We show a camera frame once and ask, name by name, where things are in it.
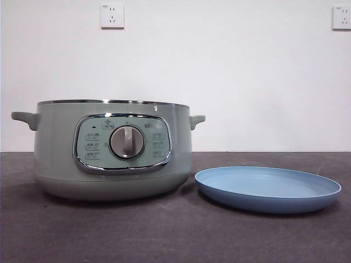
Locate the blue round plate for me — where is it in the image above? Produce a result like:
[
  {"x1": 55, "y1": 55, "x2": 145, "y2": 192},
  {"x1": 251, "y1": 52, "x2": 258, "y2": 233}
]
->
[{"x1": 194, "y1": 165, "x2": 342, "y2": 214}]

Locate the pale green electric steamer pot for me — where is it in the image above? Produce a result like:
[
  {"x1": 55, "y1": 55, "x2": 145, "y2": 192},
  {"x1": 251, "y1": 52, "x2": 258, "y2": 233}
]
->
[{"x1": 10, "y1": 98, "x2": 206, "y2": 203}]

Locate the white wall socket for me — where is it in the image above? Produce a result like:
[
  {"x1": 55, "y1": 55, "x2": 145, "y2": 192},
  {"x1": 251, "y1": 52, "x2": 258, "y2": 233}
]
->
[
  {"x1": 100, "y1": 4, "x2": 125, "y2": 30},
  {"x1": 331, "y1": 5, "x2": 351, "y2": 31}
]

